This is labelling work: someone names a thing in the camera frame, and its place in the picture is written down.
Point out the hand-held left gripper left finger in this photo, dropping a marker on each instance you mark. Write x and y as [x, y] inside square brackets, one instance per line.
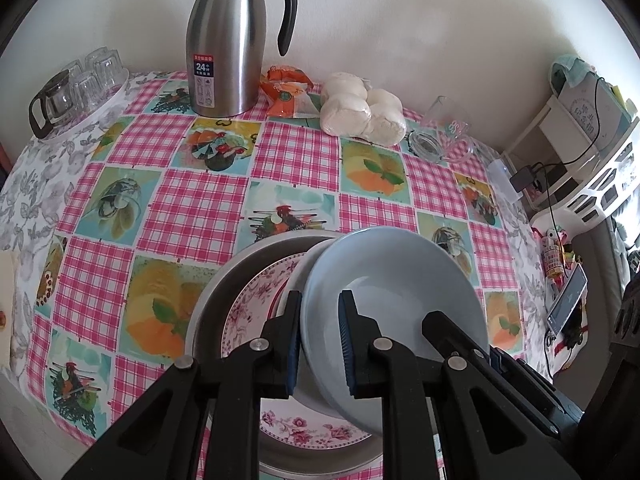
[295, 350]

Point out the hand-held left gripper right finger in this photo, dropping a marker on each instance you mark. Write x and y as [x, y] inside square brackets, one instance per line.
[347, 350]

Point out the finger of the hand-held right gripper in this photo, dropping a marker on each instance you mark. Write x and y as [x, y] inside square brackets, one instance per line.
[442, 332]
[525, 380]

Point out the pink floral round plate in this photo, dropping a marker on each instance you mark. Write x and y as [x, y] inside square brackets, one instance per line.
[250, 305]

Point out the light blue bowl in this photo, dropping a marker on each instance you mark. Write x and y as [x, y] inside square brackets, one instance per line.
[400, 270]

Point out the white square bowl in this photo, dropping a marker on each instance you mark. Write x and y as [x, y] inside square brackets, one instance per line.
[310, 265]

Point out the round stainless steel plate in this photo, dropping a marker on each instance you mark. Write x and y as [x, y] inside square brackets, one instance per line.
[210, 310]

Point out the smartphone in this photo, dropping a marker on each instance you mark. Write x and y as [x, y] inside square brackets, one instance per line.
[567, 300]

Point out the colourful snack packets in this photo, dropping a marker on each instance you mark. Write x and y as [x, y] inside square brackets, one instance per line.
[552, 255]

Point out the translucent plastic box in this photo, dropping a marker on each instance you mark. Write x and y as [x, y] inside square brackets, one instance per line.
[501, 177]

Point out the black charger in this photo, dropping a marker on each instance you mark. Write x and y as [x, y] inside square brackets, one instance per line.
[521, 180]

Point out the pink checkered tablecloth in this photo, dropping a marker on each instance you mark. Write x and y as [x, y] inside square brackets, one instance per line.
[200, 200]

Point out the glass ashtray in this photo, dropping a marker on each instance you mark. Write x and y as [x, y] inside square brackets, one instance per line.
[425, 145]

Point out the clear glass jar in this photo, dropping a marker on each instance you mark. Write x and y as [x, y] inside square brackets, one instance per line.
[452, 130]

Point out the white plastic shelf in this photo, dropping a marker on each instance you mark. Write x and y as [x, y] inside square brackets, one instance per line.
[615, 185]

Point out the bag of steamed buns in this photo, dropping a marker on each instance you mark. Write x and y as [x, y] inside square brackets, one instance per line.
[350, 115]

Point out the orange snack packet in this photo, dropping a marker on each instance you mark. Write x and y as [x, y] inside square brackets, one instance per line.
[285, 95]

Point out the white box appliance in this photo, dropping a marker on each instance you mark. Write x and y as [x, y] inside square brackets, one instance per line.
[590, 115]

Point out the green cloth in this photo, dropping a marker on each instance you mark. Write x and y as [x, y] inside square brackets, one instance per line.
[572, 70]

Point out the stainless steel thermos jug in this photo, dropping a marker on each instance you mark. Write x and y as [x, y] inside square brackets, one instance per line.
[225, 60]

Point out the white serving tray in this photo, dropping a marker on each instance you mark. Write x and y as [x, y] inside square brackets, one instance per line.
[102, 110]

